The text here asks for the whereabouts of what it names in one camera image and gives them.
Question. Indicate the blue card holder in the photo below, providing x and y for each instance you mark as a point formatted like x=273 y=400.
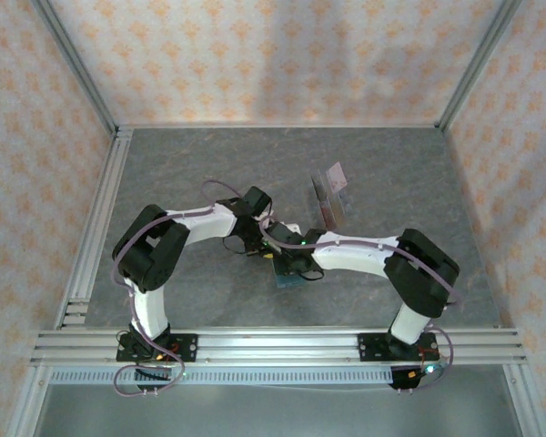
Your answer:
x=293 y=283

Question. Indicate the pink credit card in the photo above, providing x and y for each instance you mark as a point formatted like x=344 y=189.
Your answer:
x=337 y=175

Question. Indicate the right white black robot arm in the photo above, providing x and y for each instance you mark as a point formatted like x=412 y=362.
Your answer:
x=355 y=257

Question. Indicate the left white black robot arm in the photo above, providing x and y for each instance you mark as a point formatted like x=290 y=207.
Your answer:
x=200 y=227

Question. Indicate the clear acrylic card stand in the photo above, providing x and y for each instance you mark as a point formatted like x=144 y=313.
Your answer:
x=341 y=196

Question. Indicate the grey metal sheet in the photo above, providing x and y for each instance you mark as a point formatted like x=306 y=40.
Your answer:
x=277 y=412

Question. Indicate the wide aluminium frame rail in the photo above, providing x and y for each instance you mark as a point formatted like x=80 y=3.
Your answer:
x=277 y=346

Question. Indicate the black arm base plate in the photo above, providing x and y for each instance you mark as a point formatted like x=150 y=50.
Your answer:
x=368 y=341
x=184 y=341

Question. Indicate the thin aluminium rear rail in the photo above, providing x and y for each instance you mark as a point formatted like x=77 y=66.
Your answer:
x=277 y=125

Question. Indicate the aluminium side floor rail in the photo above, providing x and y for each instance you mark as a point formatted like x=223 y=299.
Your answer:
x=98 y=227

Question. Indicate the aluminium frame post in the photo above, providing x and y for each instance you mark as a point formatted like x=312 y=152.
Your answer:
x=522 y=400
x=75 y=64
x=31 y=400
x=478 y=64

